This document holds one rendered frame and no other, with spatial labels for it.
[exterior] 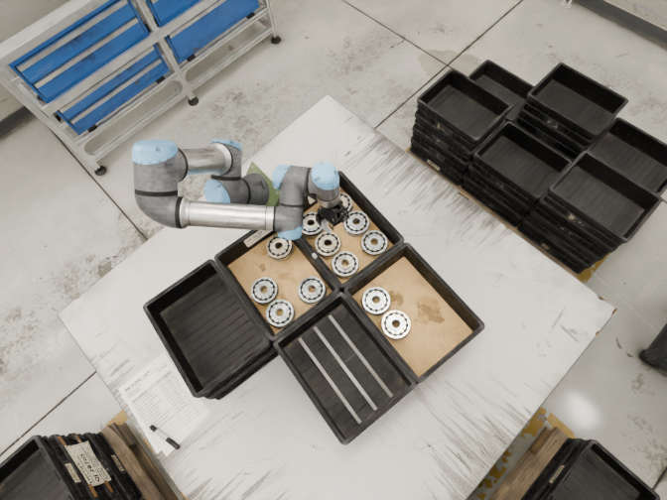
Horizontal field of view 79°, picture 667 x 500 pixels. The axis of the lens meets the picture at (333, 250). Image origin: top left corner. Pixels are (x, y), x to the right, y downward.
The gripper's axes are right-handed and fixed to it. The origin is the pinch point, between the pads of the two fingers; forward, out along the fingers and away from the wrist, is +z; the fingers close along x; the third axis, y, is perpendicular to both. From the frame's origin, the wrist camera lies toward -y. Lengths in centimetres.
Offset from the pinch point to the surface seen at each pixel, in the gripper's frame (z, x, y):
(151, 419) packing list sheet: 27, -95, 6
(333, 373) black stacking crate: 15, -33, 40
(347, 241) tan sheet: 14.8, 3.6, 4.9
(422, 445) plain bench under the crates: 28, -25, 77
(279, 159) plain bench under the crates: 28, 11, -54
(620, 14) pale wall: 92, 291, -26
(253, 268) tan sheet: 14.8, -31.3, -11.0
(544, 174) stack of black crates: 60, 119, 29
